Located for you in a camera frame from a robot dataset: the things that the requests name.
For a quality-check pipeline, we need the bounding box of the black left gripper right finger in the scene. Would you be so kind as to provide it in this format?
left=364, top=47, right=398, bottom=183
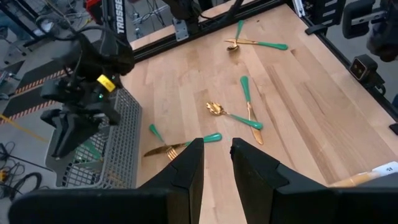
left=229, top=137, right=398, bottom=224

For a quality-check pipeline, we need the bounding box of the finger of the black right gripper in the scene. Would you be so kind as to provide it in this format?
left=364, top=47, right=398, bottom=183
left=51, top=116, right=105, bottom=158

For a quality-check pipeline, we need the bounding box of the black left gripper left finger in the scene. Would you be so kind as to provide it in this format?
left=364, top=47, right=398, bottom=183
left=8, top=138, right=205, bottom=224

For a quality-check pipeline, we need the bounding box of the grey plastic silverware basket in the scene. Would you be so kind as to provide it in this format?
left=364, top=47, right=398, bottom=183
left=45, top=88, right=143, bottom=190

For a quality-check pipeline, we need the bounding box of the gold fork green handle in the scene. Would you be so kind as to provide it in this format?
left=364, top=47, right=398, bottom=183
left=148, top=123, right=178, bottom=162

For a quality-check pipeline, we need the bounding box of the gold spoon green handle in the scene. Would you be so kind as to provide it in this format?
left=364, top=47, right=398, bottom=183
left=205, top=101, right=264, bottom=131
left=226, top=19, right=246, bottom=52

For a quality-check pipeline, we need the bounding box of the yellow tag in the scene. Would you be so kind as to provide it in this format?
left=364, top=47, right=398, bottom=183
left=96, top=74, right=116, bottom=93

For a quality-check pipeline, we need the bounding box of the white label sticker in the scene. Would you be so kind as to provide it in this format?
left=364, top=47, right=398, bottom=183
left=371, top=161, right=398, bottom=179

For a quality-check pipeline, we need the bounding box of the black drawer cabinet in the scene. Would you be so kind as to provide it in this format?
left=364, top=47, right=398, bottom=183
left=306, top=0, right=346, bottom=35

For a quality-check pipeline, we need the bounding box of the large black cable coil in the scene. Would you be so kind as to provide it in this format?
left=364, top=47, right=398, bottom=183
left=7, top=172, right=44, bottom=200

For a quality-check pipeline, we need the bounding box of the black aluminium table frame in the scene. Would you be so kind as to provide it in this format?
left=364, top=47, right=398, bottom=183
left=129, top=0, right=398, bottom=124

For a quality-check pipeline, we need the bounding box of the black table-level camera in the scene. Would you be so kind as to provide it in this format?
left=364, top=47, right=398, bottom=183
left=348, top=54, right=386, bottom=91

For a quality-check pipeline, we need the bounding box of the silver aluminium bracket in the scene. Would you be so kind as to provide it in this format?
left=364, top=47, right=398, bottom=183
left=291, top=0, right=307, bottom=18

